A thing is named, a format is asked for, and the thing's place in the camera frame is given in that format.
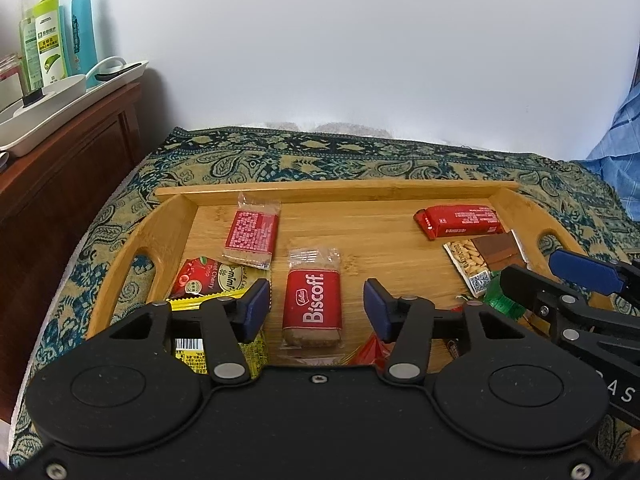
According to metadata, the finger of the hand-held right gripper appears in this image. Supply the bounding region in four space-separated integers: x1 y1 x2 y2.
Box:
499 263 608 350
547 247 640 306

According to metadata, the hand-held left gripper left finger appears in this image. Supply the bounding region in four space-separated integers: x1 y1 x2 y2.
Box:
107 278 271 388

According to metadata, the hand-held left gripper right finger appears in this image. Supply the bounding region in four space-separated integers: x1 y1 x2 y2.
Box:
363 278 533 386

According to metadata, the green snack packet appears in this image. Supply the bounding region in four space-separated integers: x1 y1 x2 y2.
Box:
482 270 536 328

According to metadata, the red gold nut packet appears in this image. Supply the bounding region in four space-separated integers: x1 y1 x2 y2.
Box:
345 332 401 366

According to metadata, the yellow snack packet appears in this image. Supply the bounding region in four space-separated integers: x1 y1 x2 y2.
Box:
167 296 268 380

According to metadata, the red biscuit packet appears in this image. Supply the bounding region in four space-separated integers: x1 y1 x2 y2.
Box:
280 246 346 351

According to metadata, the small packet with oval logo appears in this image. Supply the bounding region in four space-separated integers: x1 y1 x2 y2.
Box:
167 255 268 306

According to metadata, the clear red checked packet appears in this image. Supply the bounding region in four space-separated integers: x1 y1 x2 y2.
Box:
223 192 282 268

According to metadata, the wooden tray with handles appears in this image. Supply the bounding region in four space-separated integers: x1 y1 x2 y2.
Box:
85 180 621 376

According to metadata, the brown almond bar packet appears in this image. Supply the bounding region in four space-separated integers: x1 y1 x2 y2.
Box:
443 230 528 298

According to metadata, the long red bar packet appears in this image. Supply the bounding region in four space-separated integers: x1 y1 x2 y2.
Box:
413 203 506 242

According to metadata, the blue checked cloth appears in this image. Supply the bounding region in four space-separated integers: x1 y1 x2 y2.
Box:
585 95 640 196

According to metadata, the paisley patterned blanket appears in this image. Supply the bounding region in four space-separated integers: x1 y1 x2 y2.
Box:
7 125 640 471

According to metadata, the brown wooden cabinet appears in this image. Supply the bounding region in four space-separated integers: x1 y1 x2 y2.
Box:
0 81 146 426

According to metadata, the white plastic tray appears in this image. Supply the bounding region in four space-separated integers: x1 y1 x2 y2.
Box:
0 56 150 158

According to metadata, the teal spray bottle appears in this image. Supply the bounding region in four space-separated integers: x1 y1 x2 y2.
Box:
70 0 98 76

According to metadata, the green and white bottle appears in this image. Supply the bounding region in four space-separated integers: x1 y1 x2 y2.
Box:
31 0 69 91

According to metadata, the glass jar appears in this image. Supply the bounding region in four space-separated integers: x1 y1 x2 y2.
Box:
0 52 23 111

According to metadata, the clear green bottle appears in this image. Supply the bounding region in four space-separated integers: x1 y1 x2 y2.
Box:
19 0 38 96

